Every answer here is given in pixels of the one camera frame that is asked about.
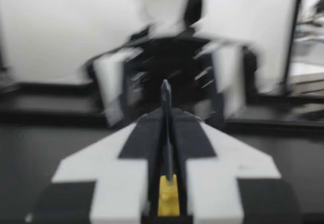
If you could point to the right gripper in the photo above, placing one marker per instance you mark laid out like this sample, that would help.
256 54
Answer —
172 59

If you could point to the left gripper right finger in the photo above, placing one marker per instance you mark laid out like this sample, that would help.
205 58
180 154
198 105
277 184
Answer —
222 163

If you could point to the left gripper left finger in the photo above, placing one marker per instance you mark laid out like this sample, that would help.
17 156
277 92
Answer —
114 163

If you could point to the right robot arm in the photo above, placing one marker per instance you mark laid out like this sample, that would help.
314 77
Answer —
195 3

